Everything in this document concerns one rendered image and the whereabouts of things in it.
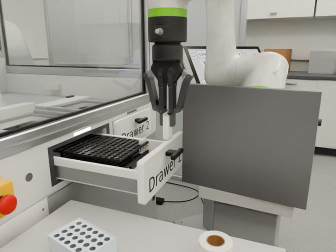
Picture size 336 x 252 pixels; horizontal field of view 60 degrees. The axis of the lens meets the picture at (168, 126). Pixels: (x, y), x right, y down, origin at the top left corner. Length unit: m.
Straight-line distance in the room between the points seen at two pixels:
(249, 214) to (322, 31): 3.53
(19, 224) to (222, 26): 0.85
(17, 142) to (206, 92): 0.51
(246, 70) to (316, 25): 3.31
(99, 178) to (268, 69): 0.62
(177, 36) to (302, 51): 3.62
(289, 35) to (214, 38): 3.28
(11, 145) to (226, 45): 0.73
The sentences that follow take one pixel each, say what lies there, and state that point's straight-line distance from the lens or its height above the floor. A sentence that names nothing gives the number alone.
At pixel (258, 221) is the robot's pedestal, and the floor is 0.66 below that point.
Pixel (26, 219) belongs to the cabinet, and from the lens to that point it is 0.84.
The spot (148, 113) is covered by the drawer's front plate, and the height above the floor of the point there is 0.91.
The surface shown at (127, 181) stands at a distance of 0.74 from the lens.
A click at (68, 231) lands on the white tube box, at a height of 0.80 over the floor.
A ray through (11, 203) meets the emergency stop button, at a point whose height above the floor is 0.88.
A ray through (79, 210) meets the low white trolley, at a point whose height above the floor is 0.76.
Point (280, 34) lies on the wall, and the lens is 4.32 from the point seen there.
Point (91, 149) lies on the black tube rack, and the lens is 0.87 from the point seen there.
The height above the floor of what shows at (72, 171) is 0.86.
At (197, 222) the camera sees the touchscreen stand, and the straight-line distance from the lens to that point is 2.10.
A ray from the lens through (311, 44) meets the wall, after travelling 4.29.
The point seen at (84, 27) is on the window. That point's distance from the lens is 0.97.
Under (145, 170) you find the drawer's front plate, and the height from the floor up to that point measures 0.91.
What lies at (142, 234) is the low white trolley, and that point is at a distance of 0.73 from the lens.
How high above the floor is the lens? 1.18
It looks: 15 degrees down
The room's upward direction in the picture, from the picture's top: straight up
